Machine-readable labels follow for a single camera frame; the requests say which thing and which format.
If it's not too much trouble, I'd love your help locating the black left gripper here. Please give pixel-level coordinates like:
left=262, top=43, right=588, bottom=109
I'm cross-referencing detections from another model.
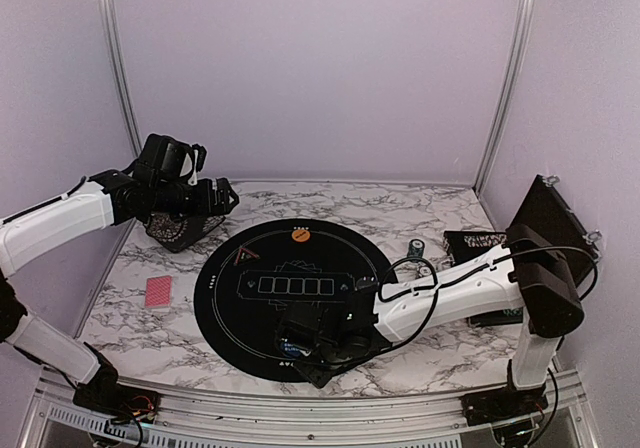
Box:
left=152, top=177, right=238, bottom=223

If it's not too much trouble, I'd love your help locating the blue small blind button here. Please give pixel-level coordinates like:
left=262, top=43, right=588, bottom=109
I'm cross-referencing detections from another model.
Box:
left=280, top=339, right=301, bottom=358

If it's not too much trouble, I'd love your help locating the black dealer button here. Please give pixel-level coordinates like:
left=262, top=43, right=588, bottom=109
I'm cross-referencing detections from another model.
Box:
left=354, top=276, right=380, bottom=294

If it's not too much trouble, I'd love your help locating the orange big blind button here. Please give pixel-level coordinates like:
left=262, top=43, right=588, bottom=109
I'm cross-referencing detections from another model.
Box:
left=291, top=228, right=311, bottom=243

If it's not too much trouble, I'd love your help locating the red triangular all-in marker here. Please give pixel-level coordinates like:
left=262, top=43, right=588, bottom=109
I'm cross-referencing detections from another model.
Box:
left=234, top=247, right=260, bottom=266

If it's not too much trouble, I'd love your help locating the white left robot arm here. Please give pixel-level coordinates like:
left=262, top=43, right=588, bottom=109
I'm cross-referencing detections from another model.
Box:
left=1, top=134, right=239, bottom=413

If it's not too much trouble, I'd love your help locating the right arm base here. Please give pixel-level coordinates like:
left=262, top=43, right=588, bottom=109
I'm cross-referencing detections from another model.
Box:
left=461, top=386, right=548, bottom=447

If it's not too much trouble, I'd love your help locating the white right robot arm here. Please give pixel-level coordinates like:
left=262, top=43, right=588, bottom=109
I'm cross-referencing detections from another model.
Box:
left=275, top=224, right=598, bottom=416

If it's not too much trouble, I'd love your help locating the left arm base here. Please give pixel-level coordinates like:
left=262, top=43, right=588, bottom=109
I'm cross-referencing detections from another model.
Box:
left=73, top=366, right=159, bottom=423

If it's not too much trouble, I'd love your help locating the black floral patterned pouch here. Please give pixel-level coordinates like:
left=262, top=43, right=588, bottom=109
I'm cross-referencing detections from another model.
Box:
left=145, top=213, right=226, bottom=253

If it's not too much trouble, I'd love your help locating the round black poker mat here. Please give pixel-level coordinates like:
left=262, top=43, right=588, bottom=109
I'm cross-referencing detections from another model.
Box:
left=193, top=219, right=396, bottom=383

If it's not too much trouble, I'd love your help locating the red playing card deck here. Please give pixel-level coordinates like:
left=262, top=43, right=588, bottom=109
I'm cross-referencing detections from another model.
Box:
left=144, top=275, right=173, bottom=309

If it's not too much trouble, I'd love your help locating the green poker chip stack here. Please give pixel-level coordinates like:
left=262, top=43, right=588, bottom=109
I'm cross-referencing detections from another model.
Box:
left=407, top=238, right=425, bottom=258

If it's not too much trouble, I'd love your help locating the black poker chip case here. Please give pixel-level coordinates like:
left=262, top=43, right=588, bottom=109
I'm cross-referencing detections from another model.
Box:
left=443, top=175, right=601, bottom=327

